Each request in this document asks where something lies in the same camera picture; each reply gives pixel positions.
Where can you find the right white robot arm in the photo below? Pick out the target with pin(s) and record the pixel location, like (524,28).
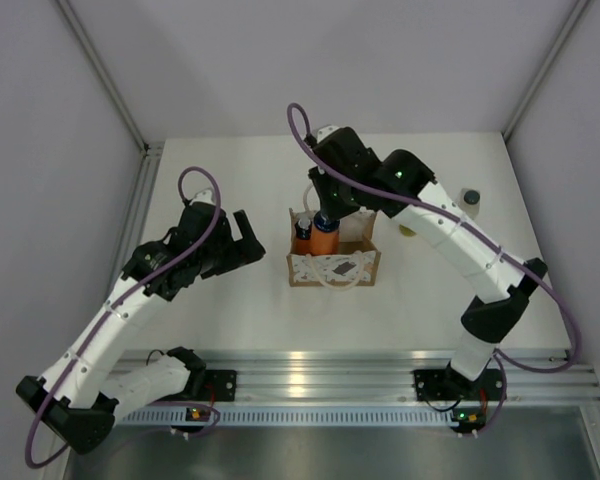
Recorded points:
(406,191)

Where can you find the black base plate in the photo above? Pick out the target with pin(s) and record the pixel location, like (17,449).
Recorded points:
(219,386)
(434,385)

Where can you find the light blue pump bottle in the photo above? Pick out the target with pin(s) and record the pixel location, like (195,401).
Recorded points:
(324,238)

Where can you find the burlap canvas tote bag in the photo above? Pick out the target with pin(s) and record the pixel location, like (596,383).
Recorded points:
(355,264)

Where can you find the dark blue rear pump bottle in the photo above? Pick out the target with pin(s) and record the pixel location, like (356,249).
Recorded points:
(302,231)

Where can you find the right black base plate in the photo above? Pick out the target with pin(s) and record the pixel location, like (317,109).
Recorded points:
(434,385)

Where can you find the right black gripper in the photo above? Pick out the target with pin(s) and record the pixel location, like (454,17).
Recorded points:
(319,180)

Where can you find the slotted grey cable duct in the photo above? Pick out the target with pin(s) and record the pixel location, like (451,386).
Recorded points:
(257,416)

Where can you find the yellow bottle red cap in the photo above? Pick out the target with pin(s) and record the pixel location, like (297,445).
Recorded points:
(406,231)

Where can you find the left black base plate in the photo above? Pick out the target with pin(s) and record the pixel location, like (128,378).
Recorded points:
(219,386)

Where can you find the right aluminium frame post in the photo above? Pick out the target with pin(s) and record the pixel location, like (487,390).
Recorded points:
(549,59)

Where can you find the aluminium mounting rail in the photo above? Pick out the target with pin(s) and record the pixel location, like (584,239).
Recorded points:
(379,378)

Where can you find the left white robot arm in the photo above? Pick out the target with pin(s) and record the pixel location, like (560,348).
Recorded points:
(76,397)

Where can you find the left aluminium frame post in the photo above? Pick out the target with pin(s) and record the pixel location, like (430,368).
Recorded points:
(95,61)

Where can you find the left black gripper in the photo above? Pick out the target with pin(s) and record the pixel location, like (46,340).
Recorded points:
(245,251)

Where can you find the aluminium frame post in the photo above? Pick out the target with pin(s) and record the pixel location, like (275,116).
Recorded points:
(95,61)
(549,59)

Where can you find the clear bottle grey cap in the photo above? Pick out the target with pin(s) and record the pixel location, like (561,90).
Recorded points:
(469,201)

